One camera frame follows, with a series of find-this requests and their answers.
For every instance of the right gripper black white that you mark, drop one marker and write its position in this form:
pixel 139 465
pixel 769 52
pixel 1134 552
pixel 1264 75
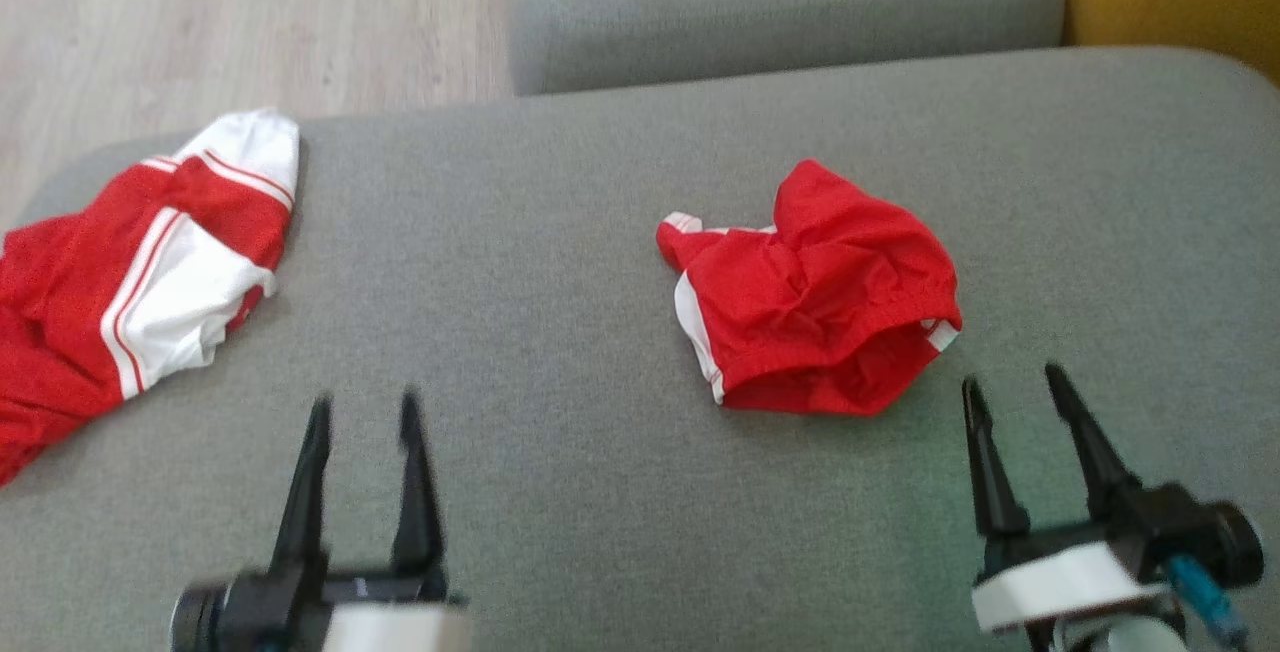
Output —
pixel 1110 557

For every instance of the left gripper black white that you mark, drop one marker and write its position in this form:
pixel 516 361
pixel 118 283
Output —
pixel 300 612

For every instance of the red shorts white trim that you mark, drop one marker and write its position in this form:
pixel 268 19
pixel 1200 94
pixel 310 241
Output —
pixel 820 302

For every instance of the red and white shirt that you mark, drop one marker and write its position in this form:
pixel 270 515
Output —
pixel 130 282

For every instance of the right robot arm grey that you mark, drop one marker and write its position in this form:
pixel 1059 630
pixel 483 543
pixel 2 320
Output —
pixel 1120 638

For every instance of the grey sofa seat cushion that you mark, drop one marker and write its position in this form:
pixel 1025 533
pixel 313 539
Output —
pixel 600 492

